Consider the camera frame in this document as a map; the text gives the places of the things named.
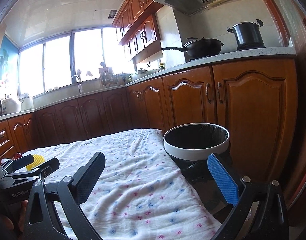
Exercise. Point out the knife block with utensils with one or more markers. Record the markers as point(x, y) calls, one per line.
point(107, 76)

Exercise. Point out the black cooking pot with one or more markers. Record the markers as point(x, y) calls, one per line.
point(248, 34)

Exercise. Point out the yellow textured sponge cloth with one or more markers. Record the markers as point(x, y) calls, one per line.
point(38, 160)

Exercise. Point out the black frying pan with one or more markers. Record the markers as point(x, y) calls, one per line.
point(199, 47)

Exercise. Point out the white rimmed trash bin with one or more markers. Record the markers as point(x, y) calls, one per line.
point(189, 146)

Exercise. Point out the brown wooden base cabinets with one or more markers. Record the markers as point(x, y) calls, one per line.
point(256, 100)

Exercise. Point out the white rice cooker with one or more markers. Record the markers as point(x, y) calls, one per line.
point(10, 105)

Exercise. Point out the brown wooden wall cabinets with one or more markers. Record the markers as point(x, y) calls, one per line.
point(137, 29)

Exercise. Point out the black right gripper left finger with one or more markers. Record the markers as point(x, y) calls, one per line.
point(42, 220)

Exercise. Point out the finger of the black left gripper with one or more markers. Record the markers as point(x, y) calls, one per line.
point(40, 172)
point(9, 166)

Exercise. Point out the small lidded pot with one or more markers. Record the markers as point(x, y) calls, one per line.
point(139, 74)

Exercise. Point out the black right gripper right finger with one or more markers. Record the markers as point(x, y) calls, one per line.
point(270, 219)

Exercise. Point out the chrome kitchen faucet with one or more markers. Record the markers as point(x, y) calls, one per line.
point(76, 79)

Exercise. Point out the grey speckled countertop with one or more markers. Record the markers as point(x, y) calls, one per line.
point(93, 86)

